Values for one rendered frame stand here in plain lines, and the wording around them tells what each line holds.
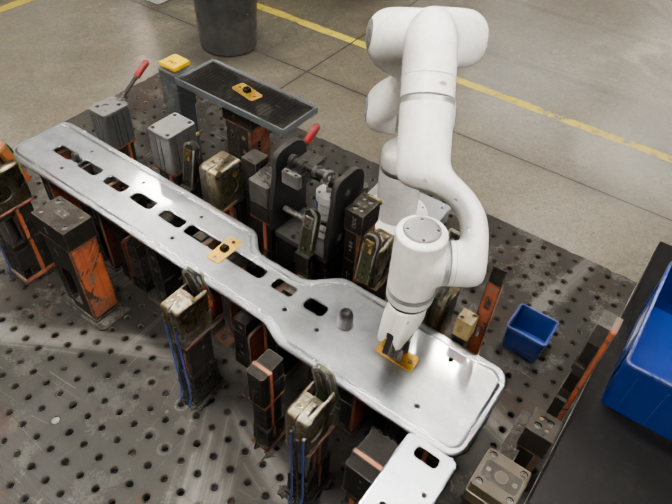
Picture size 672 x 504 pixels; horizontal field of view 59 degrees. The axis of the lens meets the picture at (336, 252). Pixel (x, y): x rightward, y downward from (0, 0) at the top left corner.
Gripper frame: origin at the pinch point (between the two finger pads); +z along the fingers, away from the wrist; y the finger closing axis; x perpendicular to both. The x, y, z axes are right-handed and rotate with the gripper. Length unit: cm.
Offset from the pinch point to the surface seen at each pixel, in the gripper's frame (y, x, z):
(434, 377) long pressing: -0.4, 8.4, 3.0
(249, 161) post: -19, -56, -7
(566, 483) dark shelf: 5.8, 36.4, 0.1
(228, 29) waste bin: -198, -242, 83
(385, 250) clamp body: -17.7, -15.0, -3.2
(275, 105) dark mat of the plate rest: -35, -60, -13
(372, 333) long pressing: -1.6, -6.9, 3.0
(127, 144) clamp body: -18, -102, 9
